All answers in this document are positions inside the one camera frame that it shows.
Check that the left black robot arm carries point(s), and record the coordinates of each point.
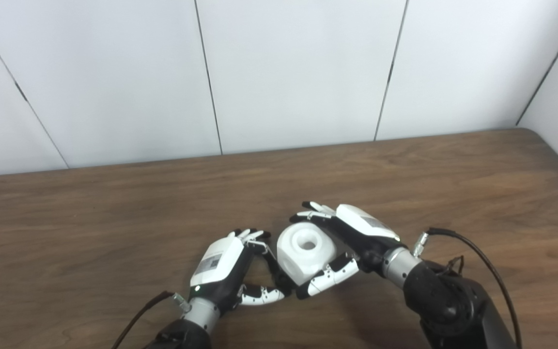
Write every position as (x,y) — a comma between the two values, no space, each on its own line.
(187,327)

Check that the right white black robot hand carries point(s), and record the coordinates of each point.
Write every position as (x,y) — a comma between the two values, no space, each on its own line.
(361,232)

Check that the round white plastic piece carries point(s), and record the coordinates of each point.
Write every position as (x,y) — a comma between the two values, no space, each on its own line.
(305,252)

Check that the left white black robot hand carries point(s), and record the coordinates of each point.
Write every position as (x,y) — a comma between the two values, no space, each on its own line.
(221,269)

